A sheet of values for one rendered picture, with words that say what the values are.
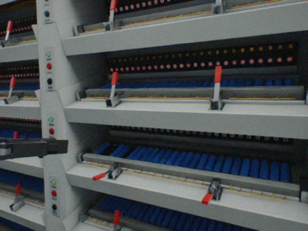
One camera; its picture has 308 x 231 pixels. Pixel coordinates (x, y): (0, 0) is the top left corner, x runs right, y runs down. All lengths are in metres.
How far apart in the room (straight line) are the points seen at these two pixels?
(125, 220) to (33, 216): 0.34
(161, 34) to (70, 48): 0.28
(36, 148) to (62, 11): 0.42
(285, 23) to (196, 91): 0.22
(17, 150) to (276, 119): 0.45
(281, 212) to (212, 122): 0.21
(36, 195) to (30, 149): 0.55
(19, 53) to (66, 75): 0.21
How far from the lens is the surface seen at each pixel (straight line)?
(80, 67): 0.77
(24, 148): 0.46
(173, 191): 0.57
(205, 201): 0.48
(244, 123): 0.49
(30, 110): 0.84
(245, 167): 0.60
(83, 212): 0.83
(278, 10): 0.50
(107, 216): 0.79
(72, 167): 0.76
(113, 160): 0.68
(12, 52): 0.92
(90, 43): 0.67
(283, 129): 0.49
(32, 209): 0.99
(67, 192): 0.78
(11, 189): 1.12
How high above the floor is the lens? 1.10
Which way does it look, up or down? 5 degrees down
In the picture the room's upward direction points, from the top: straight up
